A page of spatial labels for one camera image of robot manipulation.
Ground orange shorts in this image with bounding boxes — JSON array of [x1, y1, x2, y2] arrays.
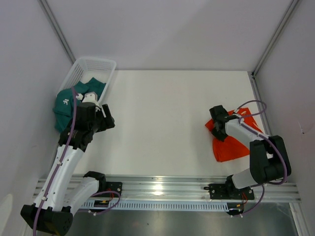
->
[[205, 107, 262, 162]]

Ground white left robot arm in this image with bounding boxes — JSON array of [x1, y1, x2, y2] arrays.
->
[[21, 102, 115, 236]]

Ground aluminium corner post left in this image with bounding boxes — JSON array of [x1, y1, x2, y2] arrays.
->
[[37, 0, 76, 64]]

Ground white plastic basket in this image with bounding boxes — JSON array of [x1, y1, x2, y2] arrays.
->
[[57, 56, 117, 104]]

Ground aluminium corner post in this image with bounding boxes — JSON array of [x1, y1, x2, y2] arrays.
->
[[251, 0, 302, 78], [37, 0, 76, 64]]

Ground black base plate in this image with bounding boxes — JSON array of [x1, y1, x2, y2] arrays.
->
[[203, 183, 255, 200], [99, 181, 123, 199]]

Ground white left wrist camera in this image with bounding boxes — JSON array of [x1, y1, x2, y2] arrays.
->
[[76, 92, 99, 106]]

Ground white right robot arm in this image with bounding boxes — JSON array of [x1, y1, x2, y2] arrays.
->
[[207, 105, 292, 200]]

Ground green shorts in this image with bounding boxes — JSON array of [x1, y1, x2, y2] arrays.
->
[[53, 77, 106, 133]]

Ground white slotted cable duct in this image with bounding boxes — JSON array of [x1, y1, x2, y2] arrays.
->
[[81, 200, 229, 212]]

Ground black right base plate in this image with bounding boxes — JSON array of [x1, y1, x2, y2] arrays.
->
[[203, 183, 255, 200]]

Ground aluminium corner post right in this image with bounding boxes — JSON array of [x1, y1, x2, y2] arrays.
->
[[251, 0, 302, 78]]

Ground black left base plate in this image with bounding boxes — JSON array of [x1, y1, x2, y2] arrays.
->
[[99, 181, 123, 199]]

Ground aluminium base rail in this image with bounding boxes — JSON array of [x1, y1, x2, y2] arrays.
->
[[32, 175, 301, 203]]

